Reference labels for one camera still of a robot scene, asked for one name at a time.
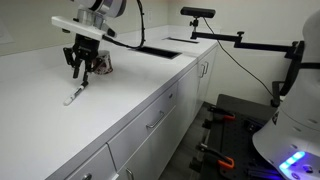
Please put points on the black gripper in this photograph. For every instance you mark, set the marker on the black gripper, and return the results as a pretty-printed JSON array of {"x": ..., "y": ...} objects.
[{"x": 85, "y": 49}]

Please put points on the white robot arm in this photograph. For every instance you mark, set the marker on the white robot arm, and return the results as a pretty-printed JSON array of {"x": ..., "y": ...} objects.
[{"x": 289, "y": 142}]

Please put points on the red floral mug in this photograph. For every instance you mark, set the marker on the red floral mug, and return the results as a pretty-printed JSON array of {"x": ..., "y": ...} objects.
[{"x": 102, "y": 63}]

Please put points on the counter slot opening near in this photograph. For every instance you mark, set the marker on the counter slot opening near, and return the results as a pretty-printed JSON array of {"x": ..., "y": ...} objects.
[{"x": 158, "y": 52}]

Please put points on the white cabinet front with drawers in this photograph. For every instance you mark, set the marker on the white cabinet front with drawers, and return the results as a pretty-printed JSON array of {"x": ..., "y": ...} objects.
[{"x": 142, "y": 149}]

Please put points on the orange black clamp far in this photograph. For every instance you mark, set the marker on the orange black clamp far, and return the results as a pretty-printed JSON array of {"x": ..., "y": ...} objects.
[{"x": 226, "y": 115}]

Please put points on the orange black clamp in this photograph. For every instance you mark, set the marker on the orange black clamp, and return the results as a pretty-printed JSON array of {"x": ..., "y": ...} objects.
[
  {"x": 223, "y": 160},
  {"x": 226, "y": 115}
]

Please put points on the black perforated robot table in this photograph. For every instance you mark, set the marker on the black perforated robot table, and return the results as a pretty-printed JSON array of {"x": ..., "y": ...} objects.
[{"x": 233, "y": 138}]

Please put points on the orange black clamp near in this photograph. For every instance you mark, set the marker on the orange black clamp near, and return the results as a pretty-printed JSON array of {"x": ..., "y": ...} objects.
[{"x": 223, "y": 160}]

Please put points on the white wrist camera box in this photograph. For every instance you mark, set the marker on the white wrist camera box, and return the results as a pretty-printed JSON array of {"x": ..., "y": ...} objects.
[{"x": 82, "y": 29}]

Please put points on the white wall outlet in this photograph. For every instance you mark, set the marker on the white wall outlet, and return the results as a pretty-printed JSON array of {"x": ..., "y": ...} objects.
[{"x": 149, "y": 16}]

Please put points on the silver drawer handle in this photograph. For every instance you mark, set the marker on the silver drawer handle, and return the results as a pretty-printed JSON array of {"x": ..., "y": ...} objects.
[{"x": 155, "y": 123}]

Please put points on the black stereo camera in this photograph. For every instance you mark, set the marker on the black stereo camera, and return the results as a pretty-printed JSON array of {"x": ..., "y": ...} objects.
[{"x": 198, "y": 12}]

